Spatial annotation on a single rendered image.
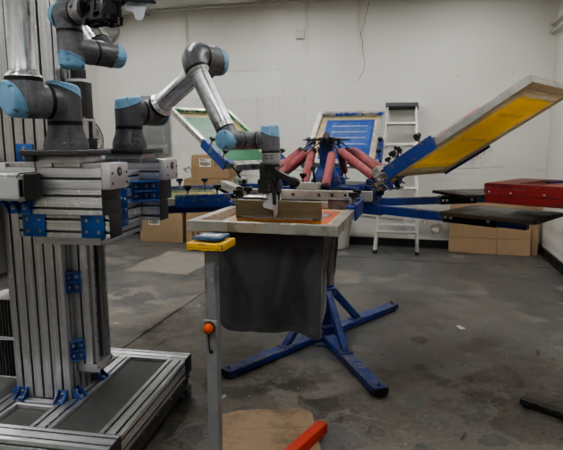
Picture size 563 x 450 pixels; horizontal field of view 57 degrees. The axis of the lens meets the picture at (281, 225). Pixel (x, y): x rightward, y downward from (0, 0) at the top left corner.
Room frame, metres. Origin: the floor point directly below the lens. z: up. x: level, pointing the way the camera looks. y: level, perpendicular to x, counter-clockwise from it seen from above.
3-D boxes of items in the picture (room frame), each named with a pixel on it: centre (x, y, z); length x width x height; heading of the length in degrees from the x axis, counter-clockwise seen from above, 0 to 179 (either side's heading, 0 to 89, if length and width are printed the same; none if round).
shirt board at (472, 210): (2.81, -0.76, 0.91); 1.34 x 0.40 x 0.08; 45
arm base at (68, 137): (1.85, 0.76, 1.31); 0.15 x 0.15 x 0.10
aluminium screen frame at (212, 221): (2.26, -0.02, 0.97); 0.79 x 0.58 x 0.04; 165
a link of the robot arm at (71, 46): (1.60, 0.62, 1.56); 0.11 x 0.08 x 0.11; 145
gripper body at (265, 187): (2.08, 0.05, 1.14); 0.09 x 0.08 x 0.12; 76
